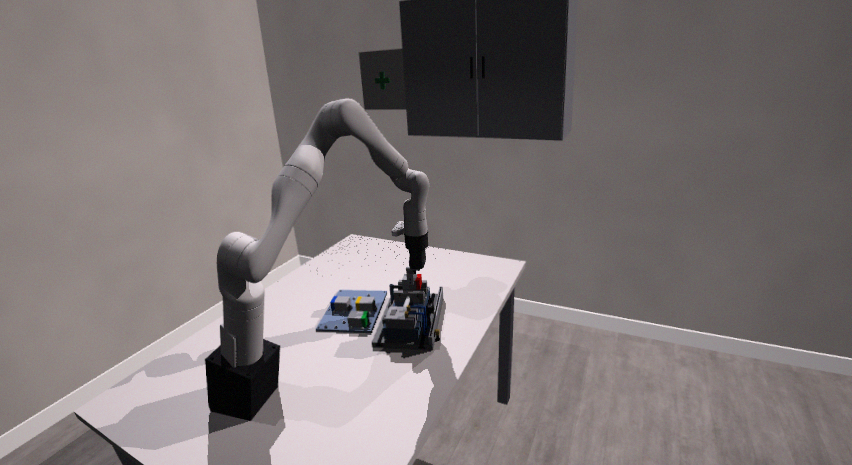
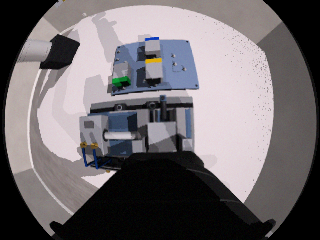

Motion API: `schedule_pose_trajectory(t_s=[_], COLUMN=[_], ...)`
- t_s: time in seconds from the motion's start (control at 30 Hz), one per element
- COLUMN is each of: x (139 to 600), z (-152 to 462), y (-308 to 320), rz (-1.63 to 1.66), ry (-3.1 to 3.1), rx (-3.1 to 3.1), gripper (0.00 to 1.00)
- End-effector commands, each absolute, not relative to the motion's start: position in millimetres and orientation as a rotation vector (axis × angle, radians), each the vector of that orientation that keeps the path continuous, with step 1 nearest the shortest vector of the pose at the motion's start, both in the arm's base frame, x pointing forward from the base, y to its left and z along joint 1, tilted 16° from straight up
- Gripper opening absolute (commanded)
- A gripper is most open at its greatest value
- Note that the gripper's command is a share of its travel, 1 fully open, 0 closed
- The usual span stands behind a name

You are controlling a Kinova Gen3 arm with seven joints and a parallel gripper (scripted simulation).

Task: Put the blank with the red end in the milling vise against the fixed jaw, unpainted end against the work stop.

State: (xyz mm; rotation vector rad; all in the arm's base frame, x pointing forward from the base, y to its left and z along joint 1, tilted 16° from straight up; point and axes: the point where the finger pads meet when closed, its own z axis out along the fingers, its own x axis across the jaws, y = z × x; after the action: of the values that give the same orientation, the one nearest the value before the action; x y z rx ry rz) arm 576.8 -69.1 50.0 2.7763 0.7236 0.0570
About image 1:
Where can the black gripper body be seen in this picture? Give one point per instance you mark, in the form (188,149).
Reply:
(416,240)

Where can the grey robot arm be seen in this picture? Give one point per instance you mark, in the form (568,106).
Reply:
(251,259)

